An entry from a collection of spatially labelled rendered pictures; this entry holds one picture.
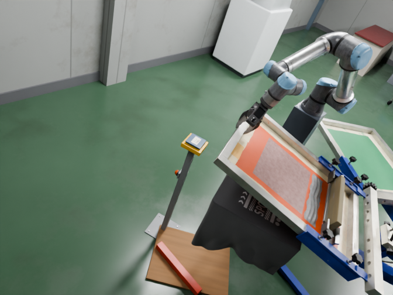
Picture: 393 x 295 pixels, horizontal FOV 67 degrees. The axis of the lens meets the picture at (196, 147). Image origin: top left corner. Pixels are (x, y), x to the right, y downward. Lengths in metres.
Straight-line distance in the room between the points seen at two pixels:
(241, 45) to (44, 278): 4.03
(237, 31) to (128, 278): 3.87
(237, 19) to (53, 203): 3.69
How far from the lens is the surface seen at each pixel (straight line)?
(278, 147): 1.69
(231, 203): 1.57
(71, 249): 2.37
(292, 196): 1.52
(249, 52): 4.91
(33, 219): 2.53
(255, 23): 4.83
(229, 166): 1.28
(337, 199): 1.61
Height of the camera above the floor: 2.08
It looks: 39 degrees down
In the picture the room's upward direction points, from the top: 21 degrees clockwise
